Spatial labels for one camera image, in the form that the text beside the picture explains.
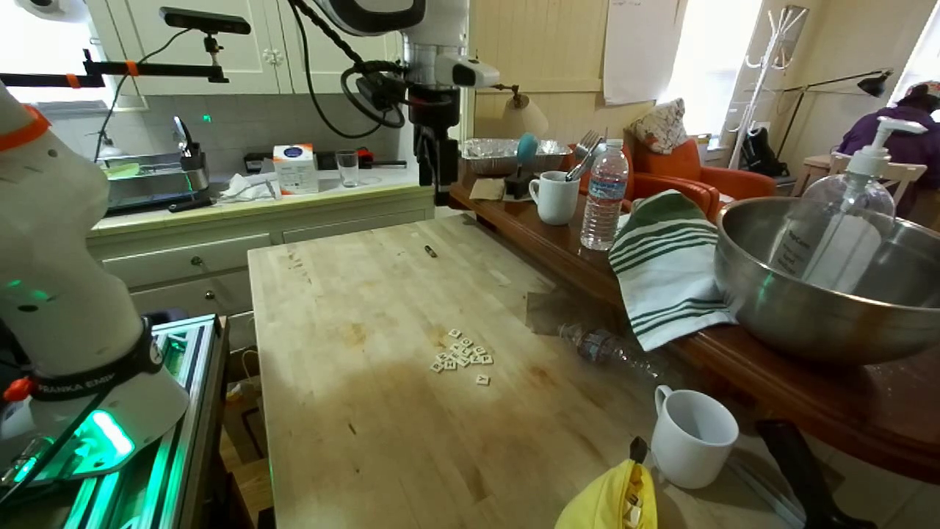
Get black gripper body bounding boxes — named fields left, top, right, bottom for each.
left=406, top=86, right=465, bottom=160

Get brown cardboard sheet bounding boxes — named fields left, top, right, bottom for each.
left=468, top=174, right=508, bottom=206

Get aluminium foil tray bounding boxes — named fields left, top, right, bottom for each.
left=459, top=135, right=572, bottom=163

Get black block base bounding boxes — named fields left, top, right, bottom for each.
left=502, top=160, right=539, bottom=203

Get clear drinking glass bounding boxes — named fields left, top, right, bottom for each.
left=336, top=146, right=364, bottom=190

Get desk lamp with pale shade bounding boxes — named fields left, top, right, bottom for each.
left=476, top=78, right=552, bottom=140

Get white mug holding spoons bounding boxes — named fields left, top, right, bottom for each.
left=525, top=168, right=583, bottom=230

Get white wipes container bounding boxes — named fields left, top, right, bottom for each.
left=270, top=140, right=324, bottom=197

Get metal spoon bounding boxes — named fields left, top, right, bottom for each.
left=564, top=133, right=609, bottom=184

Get clear plastic water bottle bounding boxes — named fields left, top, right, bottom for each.
left=578, top=138, right=633, bottom=256

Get white crumpled cloth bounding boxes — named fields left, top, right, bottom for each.
left=218, top=171, right=283, bottom=206

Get white upper cabinets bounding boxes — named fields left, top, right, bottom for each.
left=86, top=0, right=409, bottom=99

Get patterned cushion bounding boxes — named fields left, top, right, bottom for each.
left=634, top=97, right=694, bottom=155

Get clear plastic wrapper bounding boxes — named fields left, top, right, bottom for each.
left=556, top=321, right=680, bottom=384

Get green striped white towel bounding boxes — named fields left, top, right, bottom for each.
left=605, top=184, right=741, bottom=356

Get cream kitchen counter cabinet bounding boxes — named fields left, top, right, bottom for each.
left=86, top=181, right=439, bottom=350

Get black rod with orange tape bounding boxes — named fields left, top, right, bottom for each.
left=0, top=47, right=233, bottom=93

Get orange armchair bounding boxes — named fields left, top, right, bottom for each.
left=624, top=133, right=781, bottom=222

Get silver counter appliance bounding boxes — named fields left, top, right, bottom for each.
left=97, top=113, right=216, bottom=213

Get black bag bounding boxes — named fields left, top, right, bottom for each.
left=737, top=125, right=787, bottom=178

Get white coat rack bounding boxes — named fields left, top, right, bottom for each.
left=727, top=0, right=815, bottom=171

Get empty white mug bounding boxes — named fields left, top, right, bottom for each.
left=649, top=381, right=743, bottom=494

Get large steel mixing bowl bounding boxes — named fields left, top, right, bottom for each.
left=712, top=194, right=940, bottom=366

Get clear pump soap bottle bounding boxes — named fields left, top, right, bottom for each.
left=766, top=113, right=929, bottom=296

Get black floor lamp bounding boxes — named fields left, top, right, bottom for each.
left=772, top=66, right=897, bottom=174

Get purple cloth heap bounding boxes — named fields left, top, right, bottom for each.
left=838, top=78, right=940, bottom=190

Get black angled bar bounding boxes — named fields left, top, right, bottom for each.
left=755, top=418, right=878, bottom=529

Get brown wooden side table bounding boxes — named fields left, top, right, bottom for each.
left=443, top=177, right=940, bottom=485

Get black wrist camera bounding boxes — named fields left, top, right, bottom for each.
left=343, top=61, right=409, bottom=113

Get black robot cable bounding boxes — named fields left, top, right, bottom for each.
left=286, top=0, right=412, bottom=144

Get white wall paper sheet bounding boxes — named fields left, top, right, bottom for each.
left=599, top=0, right=684, bottom=108

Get black camera on rod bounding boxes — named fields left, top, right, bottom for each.
left=160, top=5, right=255, bottom=39

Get aluminium frame with green light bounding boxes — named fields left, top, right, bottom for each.
left=0, top=310, right=235, bottom=529

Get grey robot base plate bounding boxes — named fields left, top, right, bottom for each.
left=26, top=369, right=195, bottom=485

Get orange cable strap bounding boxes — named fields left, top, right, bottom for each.
left=0, top=103, right=54, bottom=155

